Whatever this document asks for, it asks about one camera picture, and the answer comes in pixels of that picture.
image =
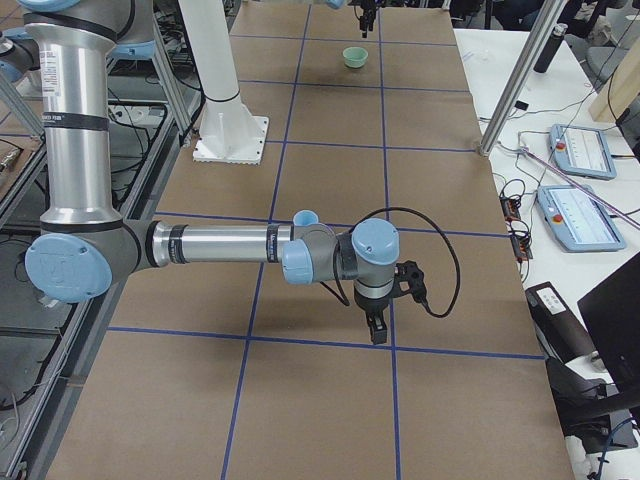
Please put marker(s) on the black water bottle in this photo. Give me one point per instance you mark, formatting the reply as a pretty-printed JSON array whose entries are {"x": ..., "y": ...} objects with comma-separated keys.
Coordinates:
[{"x": 550, "y": 48}]

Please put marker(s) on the aluminium frame post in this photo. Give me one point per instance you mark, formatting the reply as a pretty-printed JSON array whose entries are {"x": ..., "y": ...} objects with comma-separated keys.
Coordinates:
[{"x": 535, "y": 42}]

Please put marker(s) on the small black square pad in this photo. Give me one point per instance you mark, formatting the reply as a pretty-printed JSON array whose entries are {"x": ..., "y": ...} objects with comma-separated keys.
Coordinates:
[{"x": 521, "y": 105}]

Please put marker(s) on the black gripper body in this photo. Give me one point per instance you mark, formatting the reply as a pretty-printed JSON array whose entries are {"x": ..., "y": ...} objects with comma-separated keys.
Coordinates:
[
  {"x": 372, "y": 305},
  {"x": 366, "y": 16}
]

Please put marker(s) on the blue teach pendant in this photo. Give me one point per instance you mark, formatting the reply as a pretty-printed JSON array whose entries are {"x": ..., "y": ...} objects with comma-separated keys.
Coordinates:
[
  {"x": 578, "y": 222},
  {"x": 581, "y": 151}
]

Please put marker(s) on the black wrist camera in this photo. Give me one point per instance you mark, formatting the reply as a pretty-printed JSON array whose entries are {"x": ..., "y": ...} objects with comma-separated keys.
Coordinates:
[{"x": 409, "y": 280}]

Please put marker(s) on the green plastic bowl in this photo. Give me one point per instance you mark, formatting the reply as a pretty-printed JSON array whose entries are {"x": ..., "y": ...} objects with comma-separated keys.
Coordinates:
[{"x": 355, "y": 57}]

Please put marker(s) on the orange circuit board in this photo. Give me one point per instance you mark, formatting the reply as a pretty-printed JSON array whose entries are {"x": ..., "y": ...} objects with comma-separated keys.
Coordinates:
[{"x": 510, "y": 209}]

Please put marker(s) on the black monitor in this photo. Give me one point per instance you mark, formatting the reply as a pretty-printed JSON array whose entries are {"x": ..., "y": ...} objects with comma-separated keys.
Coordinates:
[{"x": 611, "y": 315}]

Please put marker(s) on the metal rod stand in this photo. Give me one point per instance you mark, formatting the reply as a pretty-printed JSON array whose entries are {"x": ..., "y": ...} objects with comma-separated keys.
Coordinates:
[{"x": 545, "y": 164}]

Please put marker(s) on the light blue plastic cup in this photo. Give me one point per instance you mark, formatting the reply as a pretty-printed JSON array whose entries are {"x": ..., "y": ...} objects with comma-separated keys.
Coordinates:
[{"x": 304, "y": 218}]

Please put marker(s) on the lower blue teach pendant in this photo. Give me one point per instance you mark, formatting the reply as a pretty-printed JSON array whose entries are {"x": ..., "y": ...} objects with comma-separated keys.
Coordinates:
[{"x": 578, "y": 222}]

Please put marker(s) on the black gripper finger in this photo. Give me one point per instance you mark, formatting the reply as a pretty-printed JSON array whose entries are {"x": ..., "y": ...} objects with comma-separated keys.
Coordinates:
[
  {"x": 366, "y": 25},
  {"x": 377, "y": 328}
]

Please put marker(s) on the upper blue teach pendant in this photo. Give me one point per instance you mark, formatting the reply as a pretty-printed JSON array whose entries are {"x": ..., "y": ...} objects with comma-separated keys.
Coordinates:
[{"x": 581, "y": 151}]

